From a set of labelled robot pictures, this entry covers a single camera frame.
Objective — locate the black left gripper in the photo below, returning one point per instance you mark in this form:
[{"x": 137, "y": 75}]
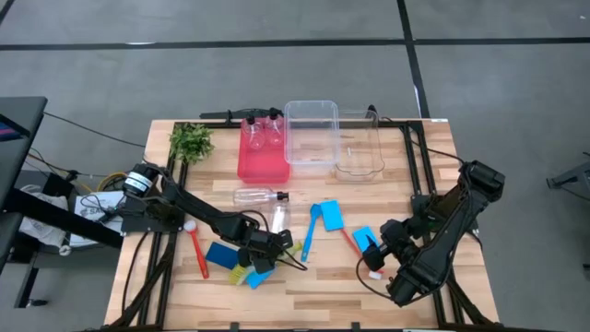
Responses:
[{"x": 260, "y": 244}]

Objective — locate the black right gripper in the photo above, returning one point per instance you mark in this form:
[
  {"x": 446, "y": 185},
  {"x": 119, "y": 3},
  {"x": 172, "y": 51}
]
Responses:
[{"x": 398, "y": 242}]

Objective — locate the light blue sponge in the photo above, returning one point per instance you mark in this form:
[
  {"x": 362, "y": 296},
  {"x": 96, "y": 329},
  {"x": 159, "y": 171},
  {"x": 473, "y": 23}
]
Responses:
[
  {"x": 258, "y": 279},
  {"x": 360, "y": 236},
  {"x": 332, "y": 215}
]

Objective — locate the red dish brush white bristles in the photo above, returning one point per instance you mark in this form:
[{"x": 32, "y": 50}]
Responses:
[
  {"x": 350, "y": 242},
  {"x": 199, "y": 253}
]

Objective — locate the clear pump bottle black cap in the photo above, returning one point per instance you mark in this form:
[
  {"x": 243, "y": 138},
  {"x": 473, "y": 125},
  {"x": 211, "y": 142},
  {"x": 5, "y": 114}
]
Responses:
[
  {"x": 279, "y": 216},
  {"x": 275, "y": 133},
  {"x": 253, "y": 196},
  {"x": 254, "y": 138}
]

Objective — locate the blue dish brush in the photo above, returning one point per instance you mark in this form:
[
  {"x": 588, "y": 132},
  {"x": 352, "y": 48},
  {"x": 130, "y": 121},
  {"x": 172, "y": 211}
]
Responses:
[{"x": 310, "y": 235}]

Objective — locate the green dish brush yellow bristles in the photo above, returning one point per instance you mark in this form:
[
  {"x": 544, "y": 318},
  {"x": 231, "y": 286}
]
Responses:
[{"x": 239, "y": 275}]

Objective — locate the dark blue sponge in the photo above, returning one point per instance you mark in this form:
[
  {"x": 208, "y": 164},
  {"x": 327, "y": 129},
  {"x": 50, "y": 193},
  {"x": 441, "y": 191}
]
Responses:
[{"x": 221, "y": 256}]

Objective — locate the pink plastic bin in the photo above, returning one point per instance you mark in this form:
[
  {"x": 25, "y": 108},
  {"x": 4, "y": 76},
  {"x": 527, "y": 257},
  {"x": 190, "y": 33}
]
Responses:
[{"x": 263, "y": 170}]

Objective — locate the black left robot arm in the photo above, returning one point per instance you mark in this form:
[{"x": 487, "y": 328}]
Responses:
[{"x": 198, "y": 209}]

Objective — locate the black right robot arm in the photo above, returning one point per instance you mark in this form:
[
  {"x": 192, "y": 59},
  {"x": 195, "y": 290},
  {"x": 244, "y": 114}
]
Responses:
[{"x": 442, "y": 240}]

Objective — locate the tall frosted clear bin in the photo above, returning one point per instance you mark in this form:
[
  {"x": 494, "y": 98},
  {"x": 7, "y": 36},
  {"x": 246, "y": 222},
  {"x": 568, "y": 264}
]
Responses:
[{"x": 313, "y": 138}]

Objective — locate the potted green plant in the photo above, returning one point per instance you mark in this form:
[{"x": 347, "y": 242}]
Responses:
[{"x": 191, "y": 143}]

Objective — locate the white printed plastic bag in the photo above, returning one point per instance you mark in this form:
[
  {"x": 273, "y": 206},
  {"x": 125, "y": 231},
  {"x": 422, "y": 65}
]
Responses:
[{"x": 99, "y": 216}]

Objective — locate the black stand foot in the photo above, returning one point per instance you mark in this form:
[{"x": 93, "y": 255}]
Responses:
[{"x": 571, "y": 177}]

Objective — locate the white cloth bag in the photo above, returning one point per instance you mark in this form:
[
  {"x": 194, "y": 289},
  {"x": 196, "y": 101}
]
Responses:
[{"x": 41, "y": 230}]

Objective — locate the black desk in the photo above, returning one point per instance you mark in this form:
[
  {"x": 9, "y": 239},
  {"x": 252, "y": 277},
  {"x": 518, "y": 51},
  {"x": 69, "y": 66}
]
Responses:
[{"x": 23, "y": 108}]

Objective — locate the dark display screen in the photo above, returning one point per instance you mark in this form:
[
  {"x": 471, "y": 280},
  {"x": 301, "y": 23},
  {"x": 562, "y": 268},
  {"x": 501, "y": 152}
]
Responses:
[{"x": 7, "y": 131}]

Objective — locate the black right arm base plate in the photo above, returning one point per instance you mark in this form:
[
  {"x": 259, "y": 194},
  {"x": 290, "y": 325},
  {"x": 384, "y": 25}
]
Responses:
[{"x": 470, "y": 226}]

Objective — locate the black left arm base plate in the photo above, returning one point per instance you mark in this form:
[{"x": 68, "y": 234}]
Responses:
[{"x": 152, "y": 223}]

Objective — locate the black aluminium table frame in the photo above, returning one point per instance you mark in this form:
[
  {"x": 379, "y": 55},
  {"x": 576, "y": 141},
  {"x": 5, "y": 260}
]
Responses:
[{"x": 216, "y": 124}]

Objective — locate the black bar mount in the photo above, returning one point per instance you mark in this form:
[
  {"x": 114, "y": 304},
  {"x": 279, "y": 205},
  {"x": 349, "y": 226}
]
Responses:
[{"x": 221, "y": 115}]

